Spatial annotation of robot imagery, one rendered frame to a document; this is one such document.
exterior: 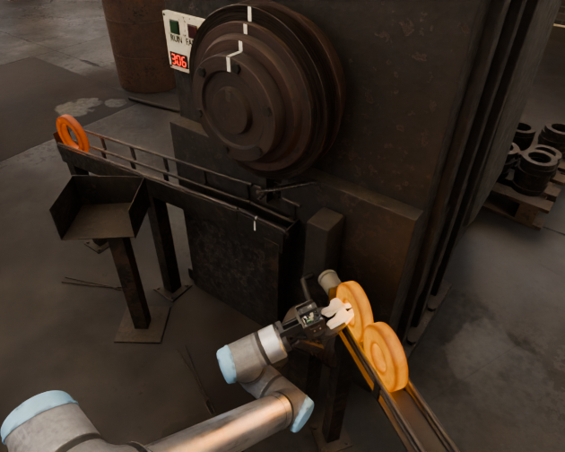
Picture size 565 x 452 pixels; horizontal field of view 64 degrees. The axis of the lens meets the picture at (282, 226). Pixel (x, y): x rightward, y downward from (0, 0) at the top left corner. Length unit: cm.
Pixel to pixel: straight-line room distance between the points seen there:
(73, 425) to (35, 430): 5
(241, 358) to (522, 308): 159
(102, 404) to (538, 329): 187
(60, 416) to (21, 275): 176
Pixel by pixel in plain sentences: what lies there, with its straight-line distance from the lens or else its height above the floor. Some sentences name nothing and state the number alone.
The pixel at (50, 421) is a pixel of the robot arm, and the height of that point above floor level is 92.
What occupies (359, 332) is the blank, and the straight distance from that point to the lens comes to 118.
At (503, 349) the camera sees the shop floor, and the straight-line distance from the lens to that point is 222.
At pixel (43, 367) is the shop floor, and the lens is 215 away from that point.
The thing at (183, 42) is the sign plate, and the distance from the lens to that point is 159.
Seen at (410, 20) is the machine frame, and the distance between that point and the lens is 114.
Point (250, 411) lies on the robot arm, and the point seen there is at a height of 68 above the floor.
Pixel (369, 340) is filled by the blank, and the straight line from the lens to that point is 113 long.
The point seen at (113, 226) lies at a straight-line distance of 170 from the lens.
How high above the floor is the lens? 163
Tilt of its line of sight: 39 degrees down
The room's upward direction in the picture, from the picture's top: 1 degrees clockwise
